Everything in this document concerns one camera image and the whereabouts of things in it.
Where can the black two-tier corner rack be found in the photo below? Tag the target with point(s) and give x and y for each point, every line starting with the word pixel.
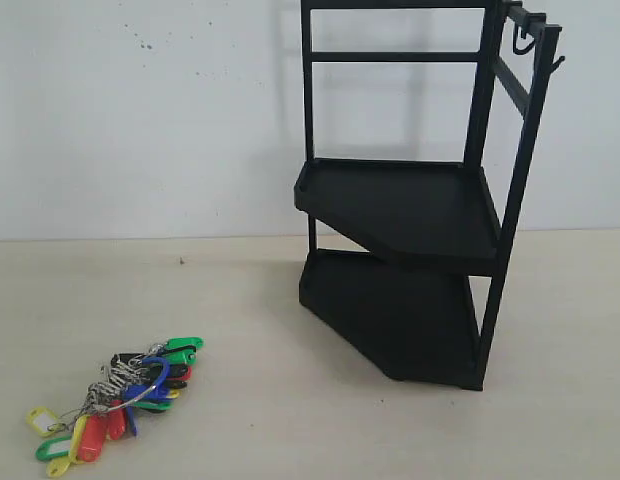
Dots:
pixel 407 260

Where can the black metal carabiner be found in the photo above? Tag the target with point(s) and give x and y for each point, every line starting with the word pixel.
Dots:
pixel 133 360

